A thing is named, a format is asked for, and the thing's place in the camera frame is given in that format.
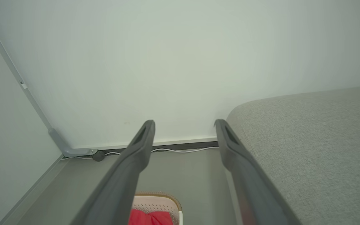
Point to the white perforated basket brown rim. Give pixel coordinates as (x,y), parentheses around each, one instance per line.
(158,203)

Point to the red pants white stripe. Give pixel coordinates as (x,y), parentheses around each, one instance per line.
(150,218)

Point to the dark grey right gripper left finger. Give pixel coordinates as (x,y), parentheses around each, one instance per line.
(117,187)

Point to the grey fabric sofa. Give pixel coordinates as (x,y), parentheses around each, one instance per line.
(317,150)

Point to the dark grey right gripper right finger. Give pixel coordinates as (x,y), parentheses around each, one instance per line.
(251,187)

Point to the white and black baseboard strip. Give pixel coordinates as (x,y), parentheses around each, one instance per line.
(183,145)

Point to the black round floor plug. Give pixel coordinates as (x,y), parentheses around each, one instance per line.
(98,155)

